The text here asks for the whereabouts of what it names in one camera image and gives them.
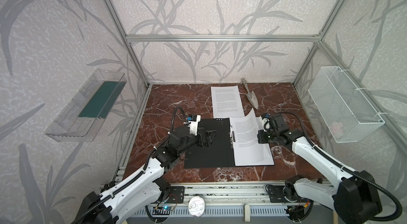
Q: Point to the printed paper sheet stack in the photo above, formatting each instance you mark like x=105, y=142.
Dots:
x=226, y=102
x=247, y=150

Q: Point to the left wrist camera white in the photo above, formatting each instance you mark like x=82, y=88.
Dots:
x=192, y=123

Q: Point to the clear plastic wall tray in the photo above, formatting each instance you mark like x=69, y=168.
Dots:
x=85, y=114

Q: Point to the printed paper sheet bottom stack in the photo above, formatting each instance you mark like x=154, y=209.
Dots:
x=247, y=150

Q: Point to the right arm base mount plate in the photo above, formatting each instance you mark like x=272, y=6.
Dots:
x=276, y=193

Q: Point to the round metal can lid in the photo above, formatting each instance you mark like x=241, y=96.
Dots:
x=196, y=206

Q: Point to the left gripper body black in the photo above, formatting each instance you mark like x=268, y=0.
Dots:
x=201, y=139

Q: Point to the white wire mesh basket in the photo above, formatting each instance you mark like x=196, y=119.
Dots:
x=339, y=99

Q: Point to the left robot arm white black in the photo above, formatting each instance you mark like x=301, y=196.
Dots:
x=144, y=186

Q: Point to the pink object in basket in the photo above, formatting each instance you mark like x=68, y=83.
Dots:
x=336, y=129

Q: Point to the black folder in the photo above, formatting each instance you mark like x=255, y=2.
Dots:
x=219, y=154

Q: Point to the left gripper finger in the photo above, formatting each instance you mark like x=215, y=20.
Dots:
x=208, y=135
x=205, y=143

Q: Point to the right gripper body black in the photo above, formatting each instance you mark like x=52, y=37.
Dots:
x=260, y=136

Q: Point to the yellow black work glove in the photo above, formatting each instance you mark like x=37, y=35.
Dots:
x=108, y=186

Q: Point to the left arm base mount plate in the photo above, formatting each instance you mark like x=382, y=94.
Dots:
x=174, y=195

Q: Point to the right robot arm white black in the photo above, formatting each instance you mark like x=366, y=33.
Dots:
x=351, y=194

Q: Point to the metal garden trowel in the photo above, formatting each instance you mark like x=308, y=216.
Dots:
x=250, y=95

